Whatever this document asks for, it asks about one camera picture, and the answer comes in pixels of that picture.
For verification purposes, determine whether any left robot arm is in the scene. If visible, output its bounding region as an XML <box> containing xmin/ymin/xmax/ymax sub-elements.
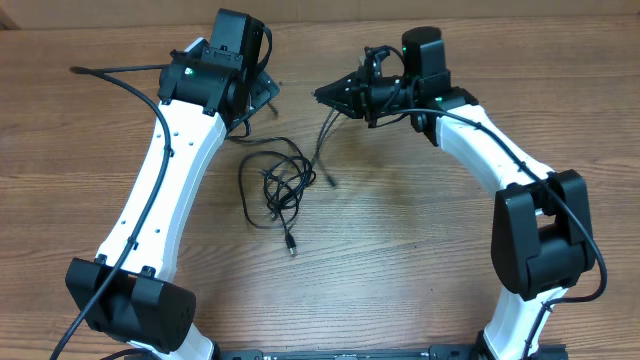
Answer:
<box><xmin>65</xmin><ymin>9</ymin><xmax>279</xmax><ymax>359</ymax></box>

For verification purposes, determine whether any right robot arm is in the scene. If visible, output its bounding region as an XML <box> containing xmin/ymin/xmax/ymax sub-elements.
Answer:
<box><xmin>314</xmin><ymin>26</ymin><xmax>604</xmax><ymax>359</ymax></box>

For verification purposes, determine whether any black USB cable bundle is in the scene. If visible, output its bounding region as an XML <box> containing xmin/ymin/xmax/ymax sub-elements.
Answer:
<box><xmin>225</xmin><ymin>101</ymin><xmax>346</xmax><ymax>257</ymax></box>

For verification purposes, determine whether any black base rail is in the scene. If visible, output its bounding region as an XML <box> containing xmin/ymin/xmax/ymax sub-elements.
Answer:
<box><xmin>124</xmin><ymin>343</ymin><xmax>569</xmax><ymax>360</ymax></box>

